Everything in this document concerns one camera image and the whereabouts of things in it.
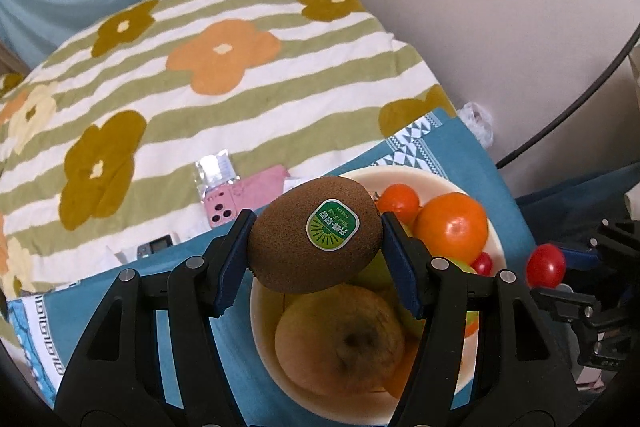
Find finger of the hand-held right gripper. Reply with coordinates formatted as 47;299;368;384
560;219;640;273
530;284;602;326

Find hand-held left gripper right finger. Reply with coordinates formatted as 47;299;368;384
381;212;586;427

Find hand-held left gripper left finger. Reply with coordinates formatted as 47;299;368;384
52;209;258;427

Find green apple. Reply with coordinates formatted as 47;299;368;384
352;252;401;290
447;257;479;325

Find red cherry tomato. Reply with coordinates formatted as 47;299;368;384
471;252;494;277
526;243;567;286

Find cream oval bowl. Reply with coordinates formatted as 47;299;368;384
249;166;501;426

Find brown kiwi with green sticker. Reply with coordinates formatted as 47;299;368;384
247;177;382;294

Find small tangerine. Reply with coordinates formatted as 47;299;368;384
376;183;420;225

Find dark blue cloth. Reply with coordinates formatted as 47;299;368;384
515;162;640;250

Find pink phone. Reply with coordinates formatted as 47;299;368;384
202;164;291;228

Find small black device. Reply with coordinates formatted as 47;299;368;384
136;234;181;260

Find silver foil packet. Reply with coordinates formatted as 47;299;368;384
195;148;242;202

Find blue patterned tablecloth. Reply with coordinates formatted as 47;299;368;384
0;108;538;427

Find white plastic wrap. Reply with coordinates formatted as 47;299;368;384
460;102;496;148

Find striped floral blanket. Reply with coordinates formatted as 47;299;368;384
0;0;458;298

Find black cable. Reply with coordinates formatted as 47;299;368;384
495;27;640;168

